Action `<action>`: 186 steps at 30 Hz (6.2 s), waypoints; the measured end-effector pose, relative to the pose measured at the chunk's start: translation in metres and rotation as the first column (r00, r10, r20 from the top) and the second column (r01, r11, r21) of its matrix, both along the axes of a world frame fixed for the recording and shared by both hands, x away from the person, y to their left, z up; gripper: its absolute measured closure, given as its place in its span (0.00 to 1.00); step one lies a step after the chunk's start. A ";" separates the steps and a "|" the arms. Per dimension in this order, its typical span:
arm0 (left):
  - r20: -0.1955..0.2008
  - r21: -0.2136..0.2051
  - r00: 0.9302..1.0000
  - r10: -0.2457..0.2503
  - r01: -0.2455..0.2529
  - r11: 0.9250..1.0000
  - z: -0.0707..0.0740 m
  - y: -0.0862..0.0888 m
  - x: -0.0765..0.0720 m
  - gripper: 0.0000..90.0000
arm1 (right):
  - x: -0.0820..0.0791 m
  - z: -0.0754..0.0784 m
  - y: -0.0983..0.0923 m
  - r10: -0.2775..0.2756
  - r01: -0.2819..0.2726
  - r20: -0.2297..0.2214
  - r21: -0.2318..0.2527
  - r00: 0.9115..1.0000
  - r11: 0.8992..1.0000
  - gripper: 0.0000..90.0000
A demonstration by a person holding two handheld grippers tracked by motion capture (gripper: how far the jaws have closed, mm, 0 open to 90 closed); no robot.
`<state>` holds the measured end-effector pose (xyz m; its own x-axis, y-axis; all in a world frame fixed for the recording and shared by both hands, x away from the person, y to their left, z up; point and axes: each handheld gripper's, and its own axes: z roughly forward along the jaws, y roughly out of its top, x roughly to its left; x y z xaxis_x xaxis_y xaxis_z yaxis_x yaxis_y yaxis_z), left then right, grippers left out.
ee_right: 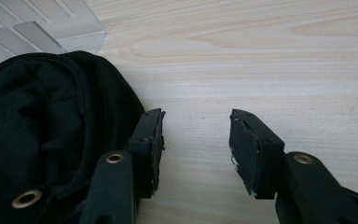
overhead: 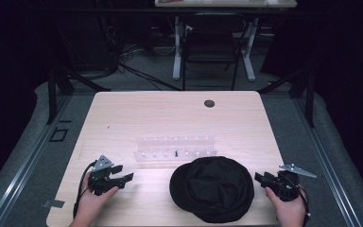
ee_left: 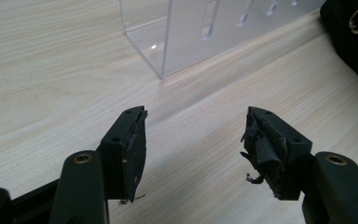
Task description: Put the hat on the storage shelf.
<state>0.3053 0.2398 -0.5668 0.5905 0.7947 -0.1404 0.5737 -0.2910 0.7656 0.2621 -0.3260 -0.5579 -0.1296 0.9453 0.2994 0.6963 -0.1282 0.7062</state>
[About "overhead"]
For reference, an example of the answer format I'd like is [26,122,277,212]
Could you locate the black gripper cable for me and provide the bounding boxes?
[291,176,312,227]
[72,160,98,219]

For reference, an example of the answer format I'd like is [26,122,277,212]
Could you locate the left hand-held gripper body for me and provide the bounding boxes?
[87,154,127,197]

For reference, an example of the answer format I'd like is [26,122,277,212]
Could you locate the person's right hand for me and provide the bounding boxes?
[264,186,307,227]

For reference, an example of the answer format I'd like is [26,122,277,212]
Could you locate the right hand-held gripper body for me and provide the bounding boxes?
[270,163,318,202]

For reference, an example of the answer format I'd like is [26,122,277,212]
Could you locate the clear acrylic rack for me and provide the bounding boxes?
[133,134,218,166]

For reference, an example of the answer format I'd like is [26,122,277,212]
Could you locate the black cloth hat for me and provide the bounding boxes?
[168,155,255,224]

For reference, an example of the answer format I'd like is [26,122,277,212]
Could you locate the white-legged desk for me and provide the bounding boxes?
[154,0,298,82]

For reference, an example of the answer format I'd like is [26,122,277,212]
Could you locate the black floor cables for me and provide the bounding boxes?
[117,41,182,92]

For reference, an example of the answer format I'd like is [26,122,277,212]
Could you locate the black metal stand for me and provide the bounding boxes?
[257,67,317,129]
[45,64,112,126]

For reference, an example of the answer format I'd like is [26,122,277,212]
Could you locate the aluminium floor rail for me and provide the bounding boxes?
[292,97,363,227]
[0,94,74,227]

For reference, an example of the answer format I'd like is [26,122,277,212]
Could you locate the grey tape strip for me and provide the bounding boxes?
[42,199,66,210]

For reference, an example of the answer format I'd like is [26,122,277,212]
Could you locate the person's left hand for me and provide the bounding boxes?
[74,171,120,227]

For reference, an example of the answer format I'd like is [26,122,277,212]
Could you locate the black chair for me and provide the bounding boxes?
[181,12,248,92]

